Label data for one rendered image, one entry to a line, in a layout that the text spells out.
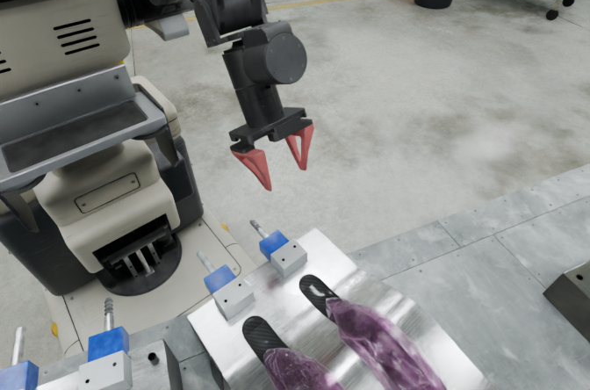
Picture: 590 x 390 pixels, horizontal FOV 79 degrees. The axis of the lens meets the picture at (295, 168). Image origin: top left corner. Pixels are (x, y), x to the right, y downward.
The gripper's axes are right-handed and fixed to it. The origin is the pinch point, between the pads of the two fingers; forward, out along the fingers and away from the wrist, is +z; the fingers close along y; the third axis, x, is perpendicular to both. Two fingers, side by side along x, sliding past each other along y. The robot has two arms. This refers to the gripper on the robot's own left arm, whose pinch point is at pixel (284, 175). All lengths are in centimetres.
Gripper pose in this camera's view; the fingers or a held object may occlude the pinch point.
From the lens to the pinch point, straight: 55.4
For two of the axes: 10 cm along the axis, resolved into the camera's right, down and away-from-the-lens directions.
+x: -5.8, -1.6, 8.0
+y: 7.6, -4.5, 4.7
